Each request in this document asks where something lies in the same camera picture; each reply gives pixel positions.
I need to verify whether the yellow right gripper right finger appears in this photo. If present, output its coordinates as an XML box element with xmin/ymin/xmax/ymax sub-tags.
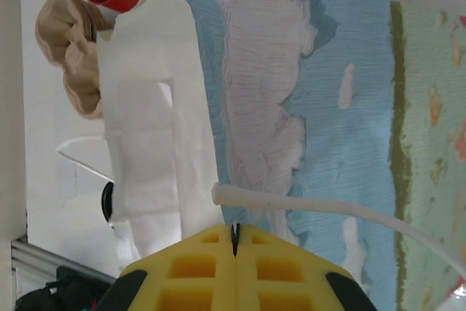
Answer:
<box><xmin>234</xmin><ymin>224</ymin><xmax>379</xmax><ymax>311</ymax></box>

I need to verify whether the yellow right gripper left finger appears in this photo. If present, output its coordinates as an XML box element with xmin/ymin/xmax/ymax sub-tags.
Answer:
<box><xmin>105</xmin><ymin>224</ymin><xmax>237</xmax><ymax>311</ymax></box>

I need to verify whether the printed paper takeout bag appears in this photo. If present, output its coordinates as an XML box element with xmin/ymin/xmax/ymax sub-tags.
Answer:
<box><xmin>56</xmin><ymin>0</ymin><xmax>466</xmax><ymax>311</ymax></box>

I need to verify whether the stack of beige cup carriers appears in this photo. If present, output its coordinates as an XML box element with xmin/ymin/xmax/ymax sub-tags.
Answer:
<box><xmin>34</xmin><ymin>0</ymin><xmax>107</xmax><ymax>122</ymax></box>

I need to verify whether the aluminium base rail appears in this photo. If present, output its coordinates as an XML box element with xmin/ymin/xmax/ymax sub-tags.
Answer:
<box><xmin>10</xmin><ymin>238</ymin><xmax>118</xmax><ymax>286</ymax></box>

